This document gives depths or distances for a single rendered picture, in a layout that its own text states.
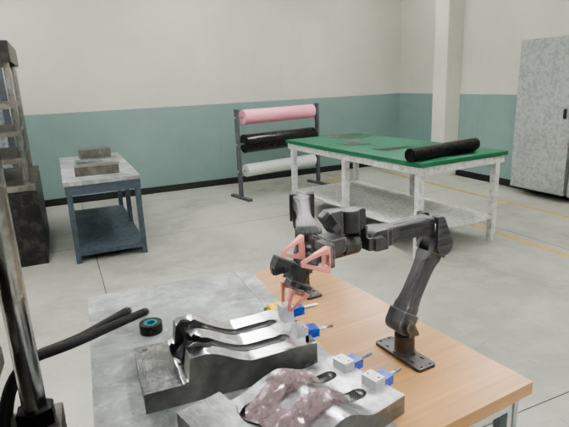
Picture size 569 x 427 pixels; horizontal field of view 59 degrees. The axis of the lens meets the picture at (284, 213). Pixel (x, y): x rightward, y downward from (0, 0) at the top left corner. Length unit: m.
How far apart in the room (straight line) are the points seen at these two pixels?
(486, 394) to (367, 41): 8.24
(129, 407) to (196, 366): 0.22
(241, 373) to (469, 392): 0.62
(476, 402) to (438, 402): 0.10
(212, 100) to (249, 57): 0.91
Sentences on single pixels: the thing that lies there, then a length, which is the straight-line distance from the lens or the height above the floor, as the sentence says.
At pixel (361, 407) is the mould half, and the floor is 0.86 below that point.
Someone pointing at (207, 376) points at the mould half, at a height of 0.87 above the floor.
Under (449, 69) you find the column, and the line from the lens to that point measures 8.40.
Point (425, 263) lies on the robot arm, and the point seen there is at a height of 1.09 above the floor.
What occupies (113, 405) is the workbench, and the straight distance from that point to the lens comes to 1.53.
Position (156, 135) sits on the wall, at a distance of 7.94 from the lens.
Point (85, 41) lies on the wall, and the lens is 7.83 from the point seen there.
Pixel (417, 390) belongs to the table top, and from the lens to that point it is 1.50.
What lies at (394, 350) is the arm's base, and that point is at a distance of 1.63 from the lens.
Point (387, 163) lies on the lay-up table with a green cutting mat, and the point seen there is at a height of 0.84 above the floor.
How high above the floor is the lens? 1.64
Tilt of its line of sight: 15 degrees down
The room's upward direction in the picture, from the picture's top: 2 degrees counter-clockwise
